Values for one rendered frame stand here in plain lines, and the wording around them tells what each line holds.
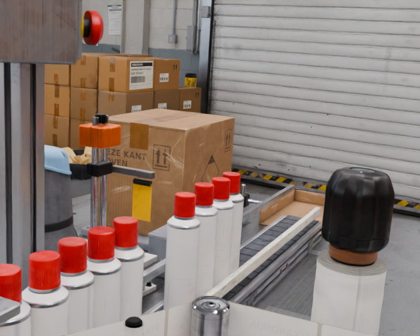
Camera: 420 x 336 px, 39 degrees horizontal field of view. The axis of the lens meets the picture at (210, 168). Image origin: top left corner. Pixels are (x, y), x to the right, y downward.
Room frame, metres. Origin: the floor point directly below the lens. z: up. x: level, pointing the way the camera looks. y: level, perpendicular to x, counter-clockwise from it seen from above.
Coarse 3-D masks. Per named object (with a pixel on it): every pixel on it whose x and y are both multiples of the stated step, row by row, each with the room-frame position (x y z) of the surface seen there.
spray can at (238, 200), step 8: (224, 176) 1.04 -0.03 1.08; (232, 176) 1.04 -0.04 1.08; (240, 176) 1.05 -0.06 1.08; (232, 184) 1.04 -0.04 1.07; (232, 192) 1.04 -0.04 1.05; (232, 200) 1.03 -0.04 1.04; (240, 200) 1.04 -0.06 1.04; (240, 208) 1.04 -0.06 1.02; (240, 216) 1.04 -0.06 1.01; (240, 224) 1.04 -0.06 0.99; (232, 232) 1.03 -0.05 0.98; (240, 232) 1.04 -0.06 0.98; (232, 240) 1.03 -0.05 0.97; (240, 240) 1.05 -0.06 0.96; (232, 248) 1.03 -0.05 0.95; (232, 256) 1.03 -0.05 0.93; (232, 264) 1.03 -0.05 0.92; (232, 272) 1.03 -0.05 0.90
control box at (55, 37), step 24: (0, 0) 0.60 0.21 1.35; (24, 0) 0.61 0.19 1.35; (48, 0) 0.62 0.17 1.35; (72, 0) 0.63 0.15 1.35; (0, 24) 0.60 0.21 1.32; (24, 24) 0.61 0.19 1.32; (48, 24) 0.62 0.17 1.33; (72, 24) 0.63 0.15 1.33; (0, 48) 0.60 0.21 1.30; (24, 48) 0.61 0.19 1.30; (48, 48) 0.62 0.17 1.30; (72, 48) 0.63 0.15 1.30
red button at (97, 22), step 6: (90, 12) 0.67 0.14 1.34; (96, 12) 0.67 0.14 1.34; (84, 18) 0.67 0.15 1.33; (90, 18) 0.67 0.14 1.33; (96, 18) 0.66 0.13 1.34; (84, 24) 0.66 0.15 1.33; (90, 24) 0.66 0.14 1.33; (96, 24) 0.66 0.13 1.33; (102, 24) 0.67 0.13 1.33; (84, 30) 0.66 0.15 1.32; (90, 30) 0.66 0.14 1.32; (96, 30) 0.66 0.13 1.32; (102, 30) 0.67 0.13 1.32; (84, 36) 0.67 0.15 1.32; (90, 36) 0.66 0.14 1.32; (96, 36) 0.66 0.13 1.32; (102, 36) 0.67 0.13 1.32; (90, 42) 0.67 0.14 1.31; (96, 42) 0.67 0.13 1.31
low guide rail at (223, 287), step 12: (312, 216) 1.41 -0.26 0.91; (300, 228) 1.32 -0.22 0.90; (276, 240) 1.19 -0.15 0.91; (288, 240) 1.25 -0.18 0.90; (264, 252) 1.12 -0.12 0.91; (252, 264) 1.05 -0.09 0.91; (228, 276) 0.98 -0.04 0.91; (240, 276) 1.00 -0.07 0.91; (216, 288) 0.93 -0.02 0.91; (228, 288) 0.96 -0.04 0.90
